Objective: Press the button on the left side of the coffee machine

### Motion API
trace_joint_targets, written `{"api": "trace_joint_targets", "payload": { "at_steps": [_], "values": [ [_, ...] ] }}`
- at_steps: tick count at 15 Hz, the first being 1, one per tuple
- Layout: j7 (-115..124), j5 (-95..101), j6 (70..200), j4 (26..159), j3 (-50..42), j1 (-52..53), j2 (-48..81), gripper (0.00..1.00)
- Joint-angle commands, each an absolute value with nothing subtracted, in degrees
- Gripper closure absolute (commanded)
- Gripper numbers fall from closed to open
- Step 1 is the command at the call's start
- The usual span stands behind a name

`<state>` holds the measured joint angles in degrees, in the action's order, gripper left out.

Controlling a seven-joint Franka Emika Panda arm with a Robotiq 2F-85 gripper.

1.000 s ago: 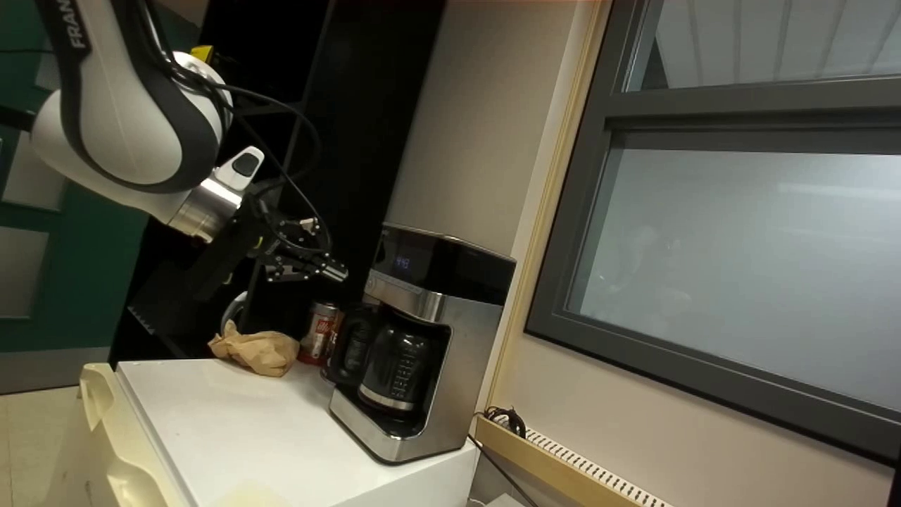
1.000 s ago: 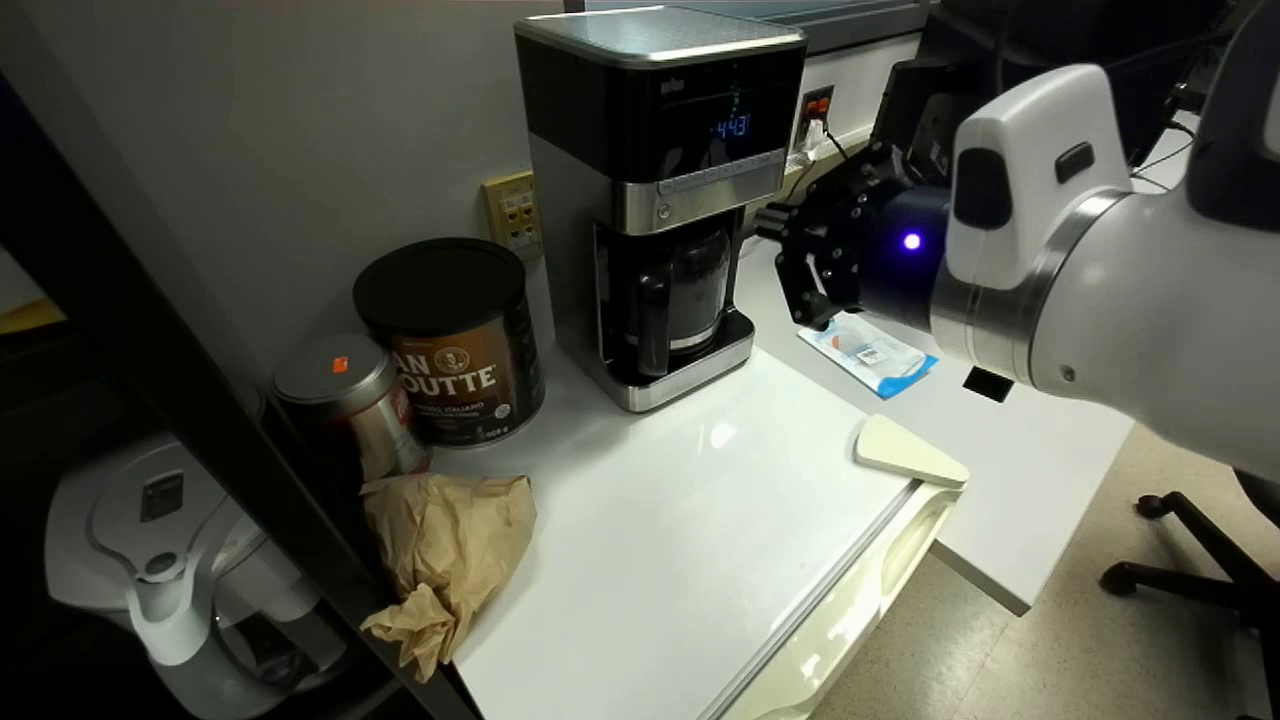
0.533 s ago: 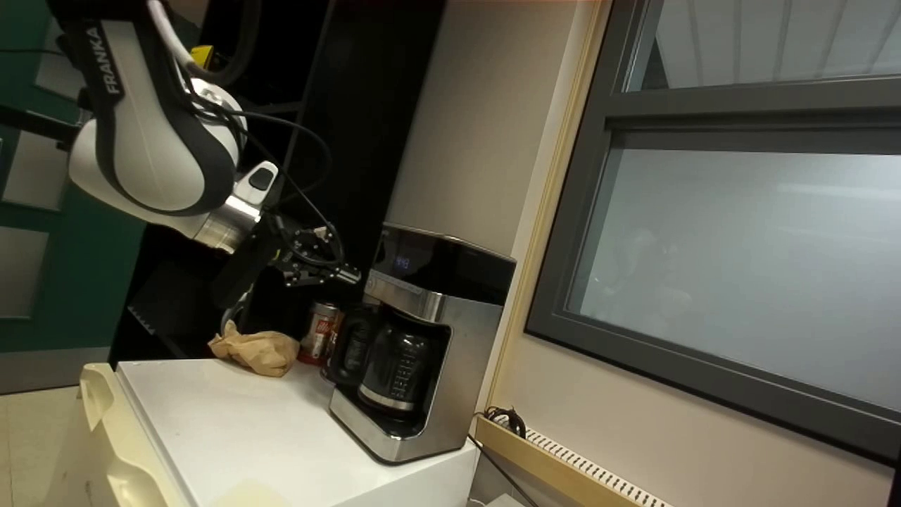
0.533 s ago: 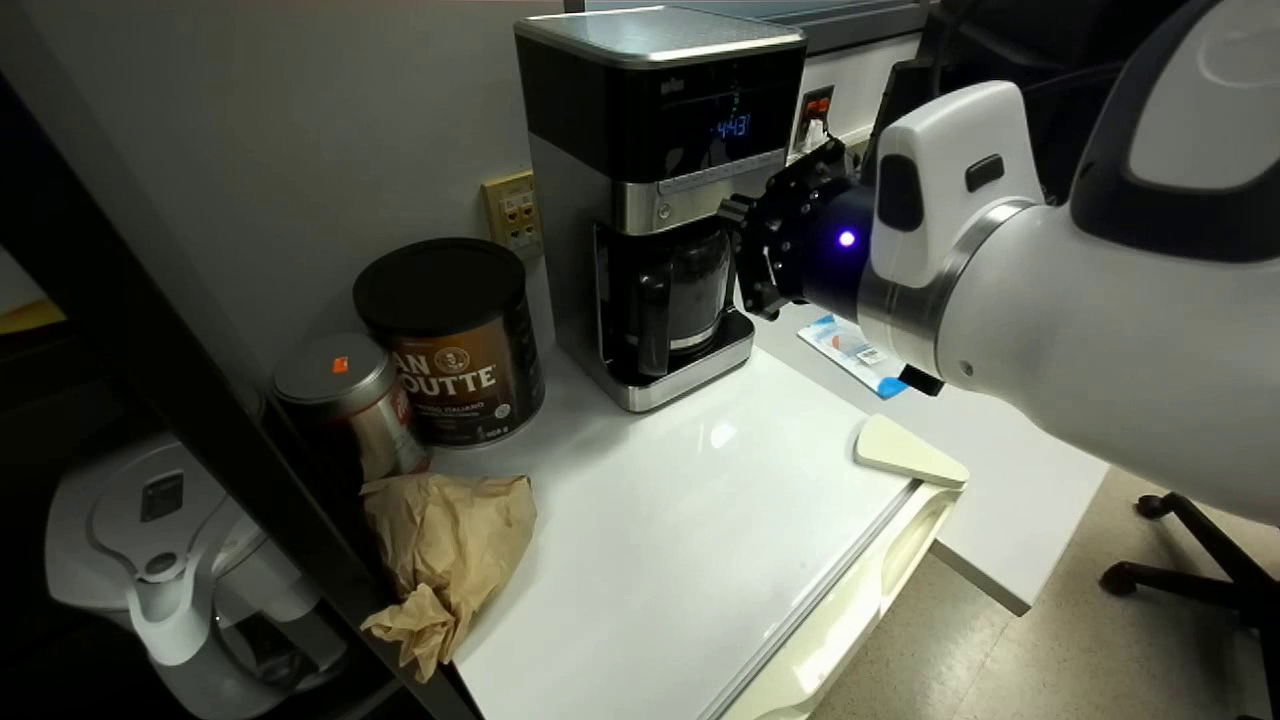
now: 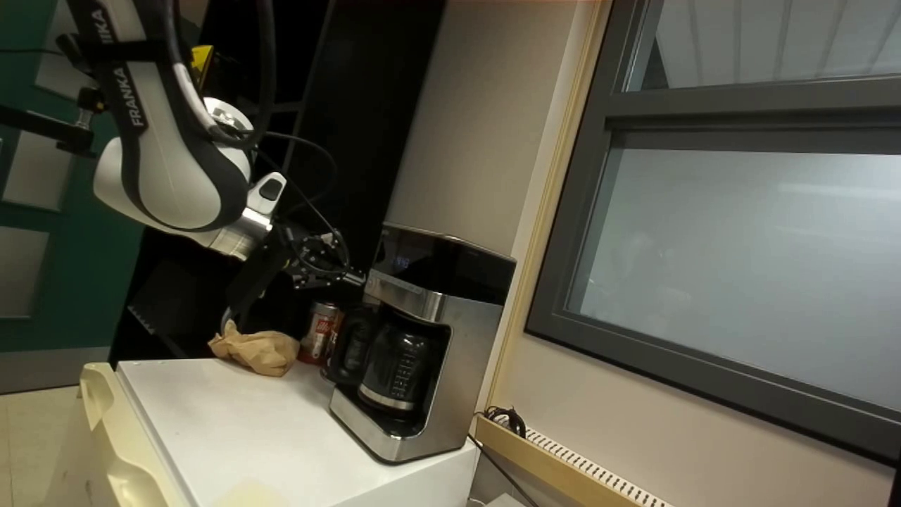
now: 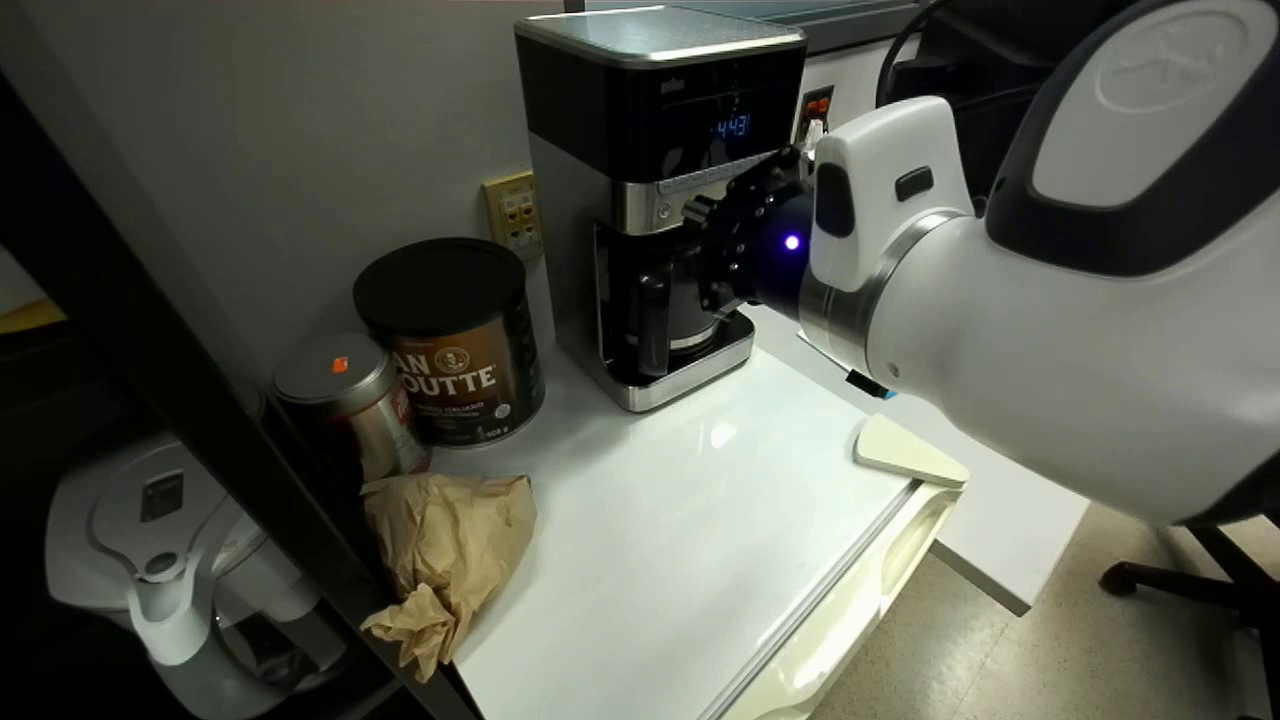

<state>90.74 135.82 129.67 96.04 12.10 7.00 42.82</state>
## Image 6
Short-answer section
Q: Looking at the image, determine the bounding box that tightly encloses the brown coffee can black lid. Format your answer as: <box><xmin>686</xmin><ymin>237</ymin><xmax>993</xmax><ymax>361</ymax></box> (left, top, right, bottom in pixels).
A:
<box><xmin>349</xmin><ymin>237</ymin><xmax>548</xmax><ymax>451</ymax></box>

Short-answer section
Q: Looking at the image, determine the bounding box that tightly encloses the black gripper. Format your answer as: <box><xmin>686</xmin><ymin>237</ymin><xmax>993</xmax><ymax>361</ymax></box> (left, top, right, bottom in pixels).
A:
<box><xmin>686</xmin><ymin>142</ymin><xmax>821</xmax><ymax>319</ymax></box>

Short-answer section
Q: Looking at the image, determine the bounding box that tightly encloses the crumpled brown paper bag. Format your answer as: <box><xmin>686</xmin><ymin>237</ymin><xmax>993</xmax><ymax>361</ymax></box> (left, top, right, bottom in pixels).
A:
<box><xmin>357</xmin><ymin>469</ymin><xmax>539</xmax><ymax>689</ymax></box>

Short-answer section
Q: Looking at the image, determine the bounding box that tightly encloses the yellow flat item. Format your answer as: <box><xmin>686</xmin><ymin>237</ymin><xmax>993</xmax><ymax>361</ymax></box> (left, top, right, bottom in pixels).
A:
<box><xmin>0</xmin><ymin>297</ymin><xmax>68</xmax><ymax>340</ymax></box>

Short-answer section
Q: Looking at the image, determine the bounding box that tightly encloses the black office chair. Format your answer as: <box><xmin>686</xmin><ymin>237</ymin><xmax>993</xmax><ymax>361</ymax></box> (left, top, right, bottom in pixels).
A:
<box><xmin>1097</xmin><ymin>511</ymin><xmax>1280</xmax><ymax>720</ymax></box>

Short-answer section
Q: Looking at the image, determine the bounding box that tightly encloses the steel canister orange dot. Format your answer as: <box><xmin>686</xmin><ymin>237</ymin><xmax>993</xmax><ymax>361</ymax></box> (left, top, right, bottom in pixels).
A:
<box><xmin>270</xmin><ymin>327</ymin><xmax>434</xmax><ymax>493</ymax></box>

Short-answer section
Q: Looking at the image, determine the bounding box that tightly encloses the black silver coffee machine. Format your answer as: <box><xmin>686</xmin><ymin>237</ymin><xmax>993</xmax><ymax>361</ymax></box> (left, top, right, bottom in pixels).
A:
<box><xmin>513</xmin><ymin>2</ymin><xmax>812</xmax><ymax>420</ymax></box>

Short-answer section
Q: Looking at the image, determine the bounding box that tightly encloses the white water filter pitcher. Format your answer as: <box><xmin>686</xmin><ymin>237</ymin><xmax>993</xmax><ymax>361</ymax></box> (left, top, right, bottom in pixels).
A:
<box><xmin>40</xmin><ymin>428</ymin><xmax>351</xmax><ymax>720</ymax></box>

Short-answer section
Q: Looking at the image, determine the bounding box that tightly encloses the beige wall outlet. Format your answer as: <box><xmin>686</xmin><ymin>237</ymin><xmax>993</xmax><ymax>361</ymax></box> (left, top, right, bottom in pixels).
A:
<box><xmin>477</xmin><ymin>168</ymin><xmax>544</xmax><ymax>252</ymax></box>

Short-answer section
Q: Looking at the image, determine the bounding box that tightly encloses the wall power socket red switch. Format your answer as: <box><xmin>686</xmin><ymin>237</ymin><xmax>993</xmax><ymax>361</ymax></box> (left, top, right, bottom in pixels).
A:
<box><xmin>798</xmin><ymin>82</ymin><xmax>842</xmax><ymax>139</ymax></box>

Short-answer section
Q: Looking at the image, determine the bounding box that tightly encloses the glass coffee carafe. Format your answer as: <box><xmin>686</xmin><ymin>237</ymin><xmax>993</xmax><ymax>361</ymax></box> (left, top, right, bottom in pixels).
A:
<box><xmin>624</xmin><ymin>237</ymin><xmax>732</xmax><ymax>354</ymax></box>

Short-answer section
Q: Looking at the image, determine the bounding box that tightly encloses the black shelf frame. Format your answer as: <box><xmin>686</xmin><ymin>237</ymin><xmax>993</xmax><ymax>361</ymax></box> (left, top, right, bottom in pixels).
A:
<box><xmin>0</xmin><ymin>74</ymin><xmax>489</xmax><ymax>720</ymax></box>

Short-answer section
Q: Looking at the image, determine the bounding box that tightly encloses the white mini fridge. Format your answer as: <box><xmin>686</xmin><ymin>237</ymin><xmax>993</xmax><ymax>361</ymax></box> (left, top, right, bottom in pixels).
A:
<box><xmin>441</xmin><ymin>340</ymin><xmax>968</xmax><ymax>720</ymax></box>

